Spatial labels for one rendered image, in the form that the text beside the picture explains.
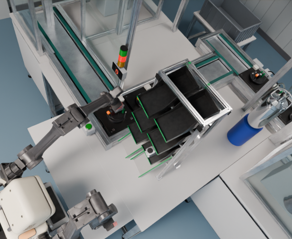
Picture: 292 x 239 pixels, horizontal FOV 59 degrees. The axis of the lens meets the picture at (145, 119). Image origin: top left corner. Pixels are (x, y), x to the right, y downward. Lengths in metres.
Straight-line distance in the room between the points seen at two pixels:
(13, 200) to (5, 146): 1.67
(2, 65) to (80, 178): 2.06
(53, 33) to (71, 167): 1.19
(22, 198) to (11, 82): 2.21
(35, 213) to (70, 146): 0.74
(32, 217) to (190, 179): 1.12
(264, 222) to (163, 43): 1.74
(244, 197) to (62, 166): 1.31
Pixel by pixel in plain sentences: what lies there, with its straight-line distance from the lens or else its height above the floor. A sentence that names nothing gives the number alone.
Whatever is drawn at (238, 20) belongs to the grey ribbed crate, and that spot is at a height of 0.66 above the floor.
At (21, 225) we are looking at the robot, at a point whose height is 1.35.
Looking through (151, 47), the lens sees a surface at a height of 0.86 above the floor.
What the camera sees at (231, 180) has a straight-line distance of 2.08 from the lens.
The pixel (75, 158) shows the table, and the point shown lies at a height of 0.86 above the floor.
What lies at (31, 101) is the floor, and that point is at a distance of 3.12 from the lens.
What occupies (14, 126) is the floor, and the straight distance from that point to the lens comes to 2.99.
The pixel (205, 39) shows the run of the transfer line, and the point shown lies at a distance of 2.69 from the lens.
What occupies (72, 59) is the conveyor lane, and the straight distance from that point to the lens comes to 2.23.
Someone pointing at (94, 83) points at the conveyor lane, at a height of 0.92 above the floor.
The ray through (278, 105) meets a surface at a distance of 1.83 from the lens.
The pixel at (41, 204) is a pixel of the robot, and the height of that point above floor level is 1.35.
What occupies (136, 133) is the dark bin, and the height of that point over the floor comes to 1.20.
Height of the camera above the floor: 2.58
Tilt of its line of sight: 58 degrees down
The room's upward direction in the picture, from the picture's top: 23 degrees clockwise
